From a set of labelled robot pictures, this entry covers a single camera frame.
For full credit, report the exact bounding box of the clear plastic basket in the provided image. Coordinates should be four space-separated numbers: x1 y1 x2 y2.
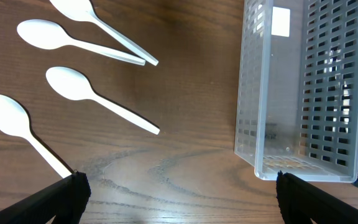
234 0 358 183

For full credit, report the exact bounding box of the white spoon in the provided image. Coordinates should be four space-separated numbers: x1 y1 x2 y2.
45 67 160 135
0 95 72 179
17 19 145 65
50 0 158 66

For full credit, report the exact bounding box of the white spoon bottom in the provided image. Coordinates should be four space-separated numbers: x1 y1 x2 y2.
0 95 72 179

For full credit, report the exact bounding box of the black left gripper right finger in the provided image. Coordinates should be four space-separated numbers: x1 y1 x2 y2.
276 172 358 224

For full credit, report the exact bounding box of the white spoon top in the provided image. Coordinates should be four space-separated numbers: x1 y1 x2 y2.
50 0 158 66

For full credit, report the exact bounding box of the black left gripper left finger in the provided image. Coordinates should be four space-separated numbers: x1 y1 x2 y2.
0 172 91 224

